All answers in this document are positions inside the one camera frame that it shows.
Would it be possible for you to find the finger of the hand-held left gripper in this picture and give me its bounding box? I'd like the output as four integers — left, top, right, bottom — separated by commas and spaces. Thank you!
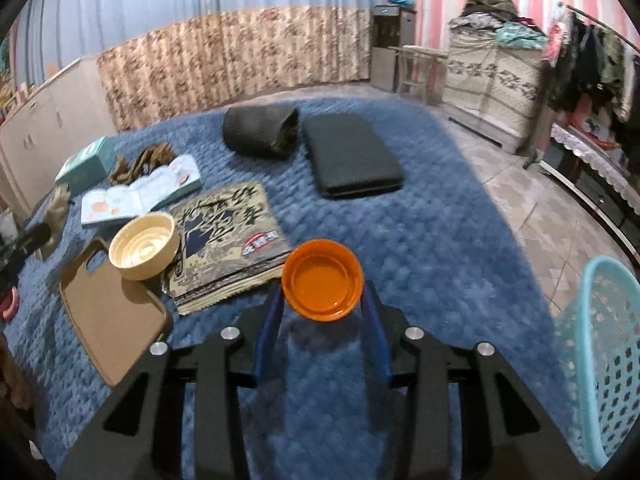
10, 222, 53, 266

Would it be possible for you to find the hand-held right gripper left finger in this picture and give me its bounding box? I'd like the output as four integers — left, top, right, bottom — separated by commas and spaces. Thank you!
57, 280, 286, 480

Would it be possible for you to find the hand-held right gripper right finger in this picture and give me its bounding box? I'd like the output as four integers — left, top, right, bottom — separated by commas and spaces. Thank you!
361, 280, 591, 480

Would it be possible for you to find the beige cloth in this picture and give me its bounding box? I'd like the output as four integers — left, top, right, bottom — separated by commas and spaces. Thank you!
37, 184, 72, 261

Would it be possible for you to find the orange plastic bowl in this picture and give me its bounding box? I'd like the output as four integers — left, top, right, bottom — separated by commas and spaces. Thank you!
281, 239, 364, 322

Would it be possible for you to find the teal plastic basket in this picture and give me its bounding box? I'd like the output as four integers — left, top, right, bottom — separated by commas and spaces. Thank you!
554, 255, 640, 471

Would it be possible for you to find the person's left hand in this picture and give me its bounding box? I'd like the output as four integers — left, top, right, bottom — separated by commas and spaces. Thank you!
0, 335, 38, 413

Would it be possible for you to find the blue plush blanket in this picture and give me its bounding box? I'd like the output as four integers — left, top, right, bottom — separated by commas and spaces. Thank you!
0, 97, 576, 480

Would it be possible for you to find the teal tissue box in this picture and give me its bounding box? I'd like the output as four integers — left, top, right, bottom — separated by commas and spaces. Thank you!
55, 136, 121, 196

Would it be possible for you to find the white cabinet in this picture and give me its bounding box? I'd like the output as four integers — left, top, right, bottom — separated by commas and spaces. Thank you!
0, 57, 118, 211

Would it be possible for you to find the beige bowl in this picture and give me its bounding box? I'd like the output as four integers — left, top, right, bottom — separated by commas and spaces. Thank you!
108, 211, 181, 282

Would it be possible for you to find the open picture booklet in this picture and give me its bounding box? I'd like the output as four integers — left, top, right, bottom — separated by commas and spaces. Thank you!
80, 154, 203, 227

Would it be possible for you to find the brown tray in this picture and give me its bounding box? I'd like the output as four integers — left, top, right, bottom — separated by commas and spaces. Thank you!
59, 236, 174, 387

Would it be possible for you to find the black flat case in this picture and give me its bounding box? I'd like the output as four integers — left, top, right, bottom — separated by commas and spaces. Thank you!
301, 112, 405, 199

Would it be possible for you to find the dark rolled cloth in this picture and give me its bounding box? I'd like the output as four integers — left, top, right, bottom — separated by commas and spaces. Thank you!
222, 104, 301, 161

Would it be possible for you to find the metal clothes rack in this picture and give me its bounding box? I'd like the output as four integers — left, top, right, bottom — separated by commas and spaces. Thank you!
522, 2, 640, 171

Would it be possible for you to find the low dark stand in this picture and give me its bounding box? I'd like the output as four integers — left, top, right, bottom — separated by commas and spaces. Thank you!
542, 122, 640, 261

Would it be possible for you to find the blue floral curtain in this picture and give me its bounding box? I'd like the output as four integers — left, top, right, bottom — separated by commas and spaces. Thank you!
10, 0, 386, 133

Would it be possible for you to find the grey water dispenser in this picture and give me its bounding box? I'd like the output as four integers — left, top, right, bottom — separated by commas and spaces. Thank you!
370, 4, 417, 93

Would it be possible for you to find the patterned cloth covered cabinet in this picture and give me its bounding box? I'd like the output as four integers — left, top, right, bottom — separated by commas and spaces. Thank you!
442, 27, 551, 153

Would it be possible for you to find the white lace cloth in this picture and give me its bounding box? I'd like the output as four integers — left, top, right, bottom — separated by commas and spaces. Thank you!
550, 122, 640, 201

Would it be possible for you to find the small white table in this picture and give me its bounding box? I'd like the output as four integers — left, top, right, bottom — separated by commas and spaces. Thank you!
389, 45, 448, 106

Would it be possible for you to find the teal patterned cloth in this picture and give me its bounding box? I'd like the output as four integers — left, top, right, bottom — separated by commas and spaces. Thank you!
495, 24, 547, 51

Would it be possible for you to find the pile of clothes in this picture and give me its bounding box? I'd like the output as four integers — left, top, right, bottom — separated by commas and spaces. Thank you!
447, 0, 548, 51

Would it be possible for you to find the pink hanging bag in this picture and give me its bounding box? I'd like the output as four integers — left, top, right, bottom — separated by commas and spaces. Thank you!
542, 10, 576, 66

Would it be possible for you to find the row of hanging clothes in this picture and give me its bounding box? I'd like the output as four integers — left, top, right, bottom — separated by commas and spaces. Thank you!
545, 12, 640, 123

